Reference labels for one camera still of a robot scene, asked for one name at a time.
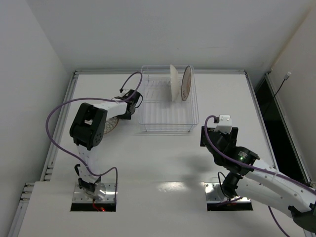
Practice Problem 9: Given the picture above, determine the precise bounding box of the small floral plate orange rim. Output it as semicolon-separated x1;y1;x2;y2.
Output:
103;117;119;135

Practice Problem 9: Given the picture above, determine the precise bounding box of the large floral plate orange rim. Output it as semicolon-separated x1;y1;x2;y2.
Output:
170;65;179;101

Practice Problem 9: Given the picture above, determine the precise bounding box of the white plate orange sunburst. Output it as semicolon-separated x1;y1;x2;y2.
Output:
181;66;193;101

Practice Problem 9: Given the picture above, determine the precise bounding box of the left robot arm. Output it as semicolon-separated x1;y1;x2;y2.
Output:
70;89;143;199

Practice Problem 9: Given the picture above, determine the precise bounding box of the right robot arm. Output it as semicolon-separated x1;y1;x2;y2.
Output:
200;125;316;233

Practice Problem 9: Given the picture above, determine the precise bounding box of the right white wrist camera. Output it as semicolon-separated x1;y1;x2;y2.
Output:
214;115;232;134

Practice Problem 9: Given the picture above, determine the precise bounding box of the white wire dish rack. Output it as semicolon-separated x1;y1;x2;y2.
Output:
139;64;199;134

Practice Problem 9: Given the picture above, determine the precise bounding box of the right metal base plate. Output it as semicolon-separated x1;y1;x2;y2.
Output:
204;182;251;204

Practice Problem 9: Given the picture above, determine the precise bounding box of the metal base plate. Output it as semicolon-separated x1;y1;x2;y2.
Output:
204;182;251;204
72;183;117;204

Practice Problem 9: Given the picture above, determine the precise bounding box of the aluminium table frame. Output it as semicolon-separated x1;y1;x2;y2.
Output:
7;70;316;237

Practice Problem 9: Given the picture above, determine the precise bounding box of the black wall cable white plug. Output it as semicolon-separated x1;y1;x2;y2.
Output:
273;72;292;100

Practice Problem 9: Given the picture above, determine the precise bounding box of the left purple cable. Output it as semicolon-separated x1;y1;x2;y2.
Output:
45;71;144;198

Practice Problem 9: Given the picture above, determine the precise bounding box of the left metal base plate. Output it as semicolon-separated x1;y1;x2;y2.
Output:
72;183;117;204

